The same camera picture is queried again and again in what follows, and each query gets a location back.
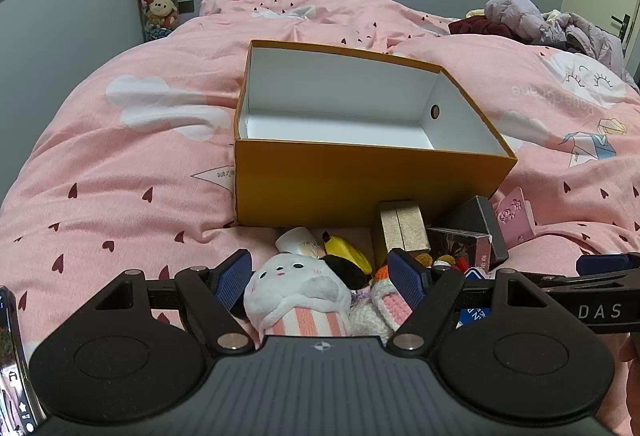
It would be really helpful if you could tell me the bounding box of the grey jacket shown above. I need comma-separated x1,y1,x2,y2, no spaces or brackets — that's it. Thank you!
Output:
564,12,640,90

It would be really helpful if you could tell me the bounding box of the yellow and black plush toy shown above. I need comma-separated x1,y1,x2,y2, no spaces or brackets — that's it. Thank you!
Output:
321,230,374,291

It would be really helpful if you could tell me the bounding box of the person's right forearm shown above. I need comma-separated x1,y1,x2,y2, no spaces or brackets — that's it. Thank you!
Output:
616,332,640,436

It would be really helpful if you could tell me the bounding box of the white pink crocheted bunny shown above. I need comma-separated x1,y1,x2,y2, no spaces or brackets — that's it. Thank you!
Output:
349,265,417,338

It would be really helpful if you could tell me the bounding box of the smartphone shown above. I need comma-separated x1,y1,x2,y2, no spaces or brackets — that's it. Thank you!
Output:
0,286,45,436

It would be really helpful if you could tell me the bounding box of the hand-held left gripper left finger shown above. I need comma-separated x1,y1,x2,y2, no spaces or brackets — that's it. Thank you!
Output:
95,249,257,353

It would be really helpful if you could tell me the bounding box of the blue and white packet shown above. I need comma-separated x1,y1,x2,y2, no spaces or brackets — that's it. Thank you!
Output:
456,267,495,329

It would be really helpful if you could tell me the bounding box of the dark red patterned box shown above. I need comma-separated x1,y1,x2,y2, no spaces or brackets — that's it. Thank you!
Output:
426,226,497,273

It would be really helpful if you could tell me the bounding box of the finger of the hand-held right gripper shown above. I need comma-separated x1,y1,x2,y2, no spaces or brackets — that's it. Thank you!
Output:
537,253,640,334

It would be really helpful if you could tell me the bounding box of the orange cardboard box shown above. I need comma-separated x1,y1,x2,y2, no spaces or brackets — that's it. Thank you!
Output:
233,39,519,229

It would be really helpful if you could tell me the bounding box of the black door handle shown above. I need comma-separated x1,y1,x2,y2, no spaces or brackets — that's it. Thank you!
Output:
610,14,632,51

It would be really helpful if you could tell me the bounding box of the pink printed blanket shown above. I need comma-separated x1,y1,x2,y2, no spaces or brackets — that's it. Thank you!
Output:
0,0,640,436

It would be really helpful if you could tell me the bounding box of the dark red cloth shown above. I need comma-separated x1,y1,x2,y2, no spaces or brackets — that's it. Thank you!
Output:
448,16,516,39

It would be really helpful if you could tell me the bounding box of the gold box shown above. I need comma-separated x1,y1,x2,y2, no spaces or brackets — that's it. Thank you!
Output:
371,199,432,270

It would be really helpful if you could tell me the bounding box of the pink box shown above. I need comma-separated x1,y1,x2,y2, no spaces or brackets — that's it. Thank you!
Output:
494,187,535,246

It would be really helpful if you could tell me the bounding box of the white plush toy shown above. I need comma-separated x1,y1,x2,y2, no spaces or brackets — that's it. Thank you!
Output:
243,252,354,338

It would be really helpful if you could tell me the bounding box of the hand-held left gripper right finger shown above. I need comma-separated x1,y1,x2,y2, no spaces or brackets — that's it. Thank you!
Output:
387,249,551,353

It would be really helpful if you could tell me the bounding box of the black box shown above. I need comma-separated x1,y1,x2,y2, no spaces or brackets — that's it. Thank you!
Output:
440,195,510,262

